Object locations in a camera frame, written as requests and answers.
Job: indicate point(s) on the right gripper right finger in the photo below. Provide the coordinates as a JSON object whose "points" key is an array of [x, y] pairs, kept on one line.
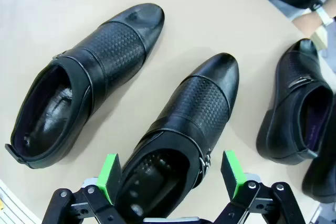
{"points": [[233, 176]]}

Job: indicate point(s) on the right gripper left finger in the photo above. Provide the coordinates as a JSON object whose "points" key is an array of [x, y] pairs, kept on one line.
{"points": [[107, 182]]}

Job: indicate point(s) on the black leather buckle shoe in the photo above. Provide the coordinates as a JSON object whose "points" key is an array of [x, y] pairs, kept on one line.
{"points": [[288, 77], [204, 98], [323, 182]]}

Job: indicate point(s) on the black shoe with paper stuffing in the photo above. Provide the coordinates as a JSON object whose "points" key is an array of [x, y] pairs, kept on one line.
{"points": [[115, 43]]}

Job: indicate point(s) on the person's left forearm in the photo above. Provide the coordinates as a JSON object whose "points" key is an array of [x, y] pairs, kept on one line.
{"points": [[307, 23]]}

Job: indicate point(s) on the white ribbed panel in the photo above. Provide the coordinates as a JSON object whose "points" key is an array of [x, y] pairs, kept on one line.
{"points": [[13, 208]]}

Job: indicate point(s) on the white wrist watch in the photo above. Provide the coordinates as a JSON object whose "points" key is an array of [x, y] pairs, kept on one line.
{"points": [[325, 15]]}

